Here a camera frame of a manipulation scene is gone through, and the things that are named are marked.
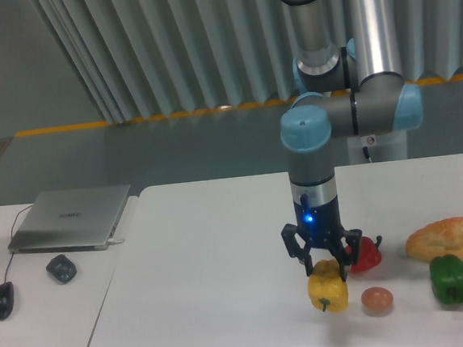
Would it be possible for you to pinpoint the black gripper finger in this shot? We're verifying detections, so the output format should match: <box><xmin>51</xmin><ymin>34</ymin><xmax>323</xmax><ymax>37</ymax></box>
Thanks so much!
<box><xmin>280</xmin><ymin>223</ymin><xmax>313</xmax><ymax>277</ymax></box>
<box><xmin>330</xmin><ymin>229</ymin><xmax>363</xmax><ymax>281</ymax></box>

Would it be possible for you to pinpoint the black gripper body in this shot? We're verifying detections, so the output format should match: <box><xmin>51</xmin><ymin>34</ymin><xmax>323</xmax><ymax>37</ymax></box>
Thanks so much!
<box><xmin>294</xmin><ymin>194</ymin><xmax>343</xmax><ymax>250</ymax></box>

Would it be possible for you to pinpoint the yellow bell pepper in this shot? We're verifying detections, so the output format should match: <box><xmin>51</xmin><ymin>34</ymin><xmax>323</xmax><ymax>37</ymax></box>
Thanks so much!
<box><xmin>307</xmin><ymin>260</ymin><xmax>349</xmax><ymax>313</ymax></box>

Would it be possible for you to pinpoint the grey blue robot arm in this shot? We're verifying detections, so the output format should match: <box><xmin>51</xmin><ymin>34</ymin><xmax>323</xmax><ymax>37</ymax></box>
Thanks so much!
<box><xmin>280</xmin><ymin>0</ymin><xmax>423</xmax><ymax>278</ymax></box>

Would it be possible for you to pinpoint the red bell pepper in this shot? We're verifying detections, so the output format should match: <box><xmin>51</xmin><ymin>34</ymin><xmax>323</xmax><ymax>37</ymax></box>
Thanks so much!
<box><xmin>345</xmin><ymin>235</ymin><xmax>382</xmax><ymax>273</ymax></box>

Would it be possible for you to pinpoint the green bell pepper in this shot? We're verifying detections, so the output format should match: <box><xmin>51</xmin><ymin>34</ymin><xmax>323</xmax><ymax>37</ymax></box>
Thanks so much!
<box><xmin>429</xmin><ymin>254</ymin><xmax>463</xmax><ymax>305</ymax></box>

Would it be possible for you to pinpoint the brown egg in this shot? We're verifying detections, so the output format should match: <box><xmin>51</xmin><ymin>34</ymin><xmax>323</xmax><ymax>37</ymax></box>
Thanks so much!
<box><xmin>360</xmin><ymin>286</ymin><xmax>394</xmax><ymax>313</ymax></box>

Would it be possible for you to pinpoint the golden bread pastry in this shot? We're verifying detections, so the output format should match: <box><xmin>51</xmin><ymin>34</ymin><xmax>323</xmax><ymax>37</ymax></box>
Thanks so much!
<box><xmin>404</xmin><ymin>217</ymin><xmax>463</xmax><ymax>264</ymax></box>

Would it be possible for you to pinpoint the silver closed laptop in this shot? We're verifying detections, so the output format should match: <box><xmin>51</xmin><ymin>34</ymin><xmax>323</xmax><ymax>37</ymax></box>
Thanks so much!
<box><xmin>8</xmin><ymin>184</ymin><xmax>130</xmax><ymax>254</ymax></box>

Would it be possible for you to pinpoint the folding partition screen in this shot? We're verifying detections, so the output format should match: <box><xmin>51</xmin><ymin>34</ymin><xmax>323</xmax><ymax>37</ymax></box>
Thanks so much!
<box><xmin>34</xmin><ymin>0</ymin><xmax>463</xmax><ymax>124</ymax></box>

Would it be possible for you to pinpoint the black power adapter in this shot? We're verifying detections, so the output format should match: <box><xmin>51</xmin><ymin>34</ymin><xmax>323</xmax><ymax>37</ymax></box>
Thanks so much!
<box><xmin>46</xmin><ymin>254</ymin><xmax>77</xmax><ymax>284</ymax></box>

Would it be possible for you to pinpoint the black computer mouse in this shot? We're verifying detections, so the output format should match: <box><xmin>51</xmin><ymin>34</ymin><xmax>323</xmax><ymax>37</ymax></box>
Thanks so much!
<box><xmin>0</xmin><ymin>281</ymin><xmax>15</xmax><ymax>320</ymax></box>

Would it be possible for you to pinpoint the black pedestal cable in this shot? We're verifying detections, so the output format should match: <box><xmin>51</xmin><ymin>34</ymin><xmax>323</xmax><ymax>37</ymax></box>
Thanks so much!
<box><xmin>360</xmin><ymin>138</ymin><xmax>374</xmax><ymax>164</ymax></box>

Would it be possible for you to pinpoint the black mouse cable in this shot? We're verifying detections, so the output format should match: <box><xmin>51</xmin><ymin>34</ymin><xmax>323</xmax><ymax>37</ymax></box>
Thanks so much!
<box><xmin>0</xmin><ymin>201</ymin><xmax>41</xmax><ymax>285</ymax></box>

